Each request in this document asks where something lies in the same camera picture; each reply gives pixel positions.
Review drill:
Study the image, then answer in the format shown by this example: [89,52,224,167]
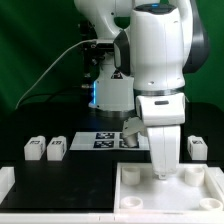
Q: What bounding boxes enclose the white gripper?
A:
[147,125,181,180]

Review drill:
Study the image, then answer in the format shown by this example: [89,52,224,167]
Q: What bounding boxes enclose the white square tabletop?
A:
[114,163,224,214]

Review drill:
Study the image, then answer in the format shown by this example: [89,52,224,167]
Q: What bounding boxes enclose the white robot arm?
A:
[74,0,209,179]

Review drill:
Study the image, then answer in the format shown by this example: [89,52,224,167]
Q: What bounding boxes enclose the white sheet with tags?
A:
[70,132,149,151]

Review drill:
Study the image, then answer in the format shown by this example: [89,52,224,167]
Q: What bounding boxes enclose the white left obstacle block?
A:
[0,167,15,204]

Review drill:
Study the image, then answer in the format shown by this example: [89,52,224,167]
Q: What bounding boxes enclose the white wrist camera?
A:
[122,117,146,148]

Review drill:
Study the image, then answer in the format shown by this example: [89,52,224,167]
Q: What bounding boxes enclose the black cable on table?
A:
[16,85,93,109]

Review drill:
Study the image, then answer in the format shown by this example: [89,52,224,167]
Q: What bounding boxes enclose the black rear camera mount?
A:
[79,20,114,88]

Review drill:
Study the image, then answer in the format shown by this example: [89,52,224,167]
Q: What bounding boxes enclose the white camera cable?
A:
[15,39,98,110]

